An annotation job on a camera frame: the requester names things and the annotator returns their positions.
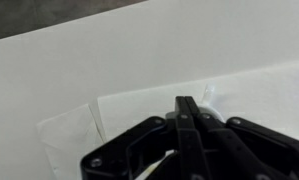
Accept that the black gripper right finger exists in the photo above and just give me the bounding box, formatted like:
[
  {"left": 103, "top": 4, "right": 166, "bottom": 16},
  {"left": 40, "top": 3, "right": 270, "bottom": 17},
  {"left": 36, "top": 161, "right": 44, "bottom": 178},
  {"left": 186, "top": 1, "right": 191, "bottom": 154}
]
[{"left": 188, "top": 96, "right": 299, "bottom": 180}]

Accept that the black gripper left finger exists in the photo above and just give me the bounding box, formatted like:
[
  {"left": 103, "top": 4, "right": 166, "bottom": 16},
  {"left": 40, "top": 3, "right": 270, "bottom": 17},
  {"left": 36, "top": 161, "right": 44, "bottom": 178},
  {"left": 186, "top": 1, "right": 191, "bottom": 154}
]
[{"left": 80, "top": 96, "right": 203, "bottom": 180}]

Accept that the large white paper sheet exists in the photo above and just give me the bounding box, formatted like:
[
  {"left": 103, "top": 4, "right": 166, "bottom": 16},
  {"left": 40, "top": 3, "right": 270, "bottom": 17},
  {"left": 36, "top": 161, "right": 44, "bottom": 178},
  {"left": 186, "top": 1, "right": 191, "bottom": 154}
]
[{"left": 97, "top": 59, "right": 299, "bottom": 143}]

